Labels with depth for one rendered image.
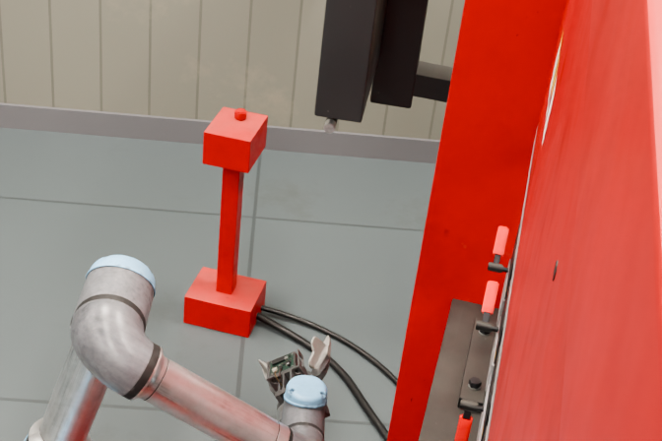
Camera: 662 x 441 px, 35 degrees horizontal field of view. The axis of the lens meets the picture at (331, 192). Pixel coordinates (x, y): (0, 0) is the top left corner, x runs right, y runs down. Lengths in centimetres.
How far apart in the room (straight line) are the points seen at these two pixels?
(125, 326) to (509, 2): 111
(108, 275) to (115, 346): 15
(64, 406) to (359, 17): 115
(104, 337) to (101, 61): 333
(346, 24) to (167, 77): 246
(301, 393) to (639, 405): 162
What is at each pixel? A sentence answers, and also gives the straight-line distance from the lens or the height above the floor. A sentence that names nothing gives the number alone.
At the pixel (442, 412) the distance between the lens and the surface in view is 236.
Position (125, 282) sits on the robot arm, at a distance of 176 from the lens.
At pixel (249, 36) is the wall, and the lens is 479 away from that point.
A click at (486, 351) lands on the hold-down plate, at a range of 249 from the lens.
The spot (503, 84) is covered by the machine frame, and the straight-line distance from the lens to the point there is 239.
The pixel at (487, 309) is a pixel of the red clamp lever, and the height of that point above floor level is 128.
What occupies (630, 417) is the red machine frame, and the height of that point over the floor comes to 227.
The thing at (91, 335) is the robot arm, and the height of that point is 137.
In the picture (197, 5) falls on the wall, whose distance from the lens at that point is 475.
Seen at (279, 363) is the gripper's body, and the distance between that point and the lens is 211.
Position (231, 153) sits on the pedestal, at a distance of 346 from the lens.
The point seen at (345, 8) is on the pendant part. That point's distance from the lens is 252.
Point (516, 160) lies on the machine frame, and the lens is 247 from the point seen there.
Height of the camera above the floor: 244
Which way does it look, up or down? 31 degrees down
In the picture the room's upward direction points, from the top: 7 degrees clockwise
